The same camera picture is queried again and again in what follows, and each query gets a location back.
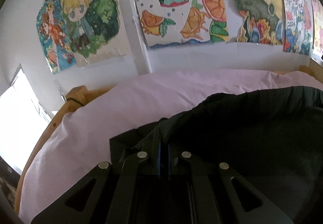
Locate yellow pink poster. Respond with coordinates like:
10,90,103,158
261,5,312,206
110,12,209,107
311,0,323,55

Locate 2024 collage poster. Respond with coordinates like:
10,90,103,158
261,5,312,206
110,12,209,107
284,0,313,56

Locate anime girl drawing poster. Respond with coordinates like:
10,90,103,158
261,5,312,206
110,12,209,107
36,0,131,74

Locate fruit juice drawing poster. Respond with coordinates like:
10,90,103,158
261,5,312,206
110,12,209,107
135,0,230,48

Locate wooden bed frame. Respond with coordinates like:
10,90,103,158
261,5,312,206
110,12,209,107
14,58,323,214

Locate pink bed sheet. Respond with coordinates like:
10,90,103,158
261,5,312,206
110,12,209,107
17,68,323,224

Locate bright window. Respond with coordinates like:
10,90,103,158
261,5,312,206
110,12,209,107
0,68,51,174

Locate black puffer jacket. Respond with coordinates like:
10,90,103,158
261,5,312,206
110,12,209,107
110,86,322,223

